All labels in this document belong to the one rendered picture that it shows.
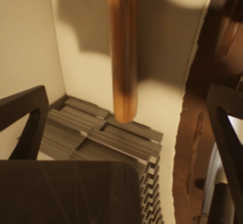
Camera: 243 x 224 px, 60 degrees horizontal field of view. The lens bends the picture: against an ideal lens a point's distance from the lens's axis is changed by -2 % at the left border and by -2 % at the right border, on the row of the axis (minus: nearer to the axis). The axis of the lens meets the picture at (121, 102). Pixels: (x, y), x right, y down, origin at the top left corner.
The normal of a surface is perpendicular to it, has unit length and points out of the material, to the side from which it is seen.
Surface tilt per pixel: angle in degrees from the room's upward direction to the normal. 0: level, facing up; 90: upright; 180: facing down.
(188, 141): 0
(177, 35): 0
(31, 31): 90
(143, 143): 90
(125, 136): 90
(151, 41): 0
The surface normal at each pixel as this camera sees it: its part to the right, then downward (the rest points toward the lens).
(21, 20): 0.88, 0.33
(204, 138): -0.47, 0.53
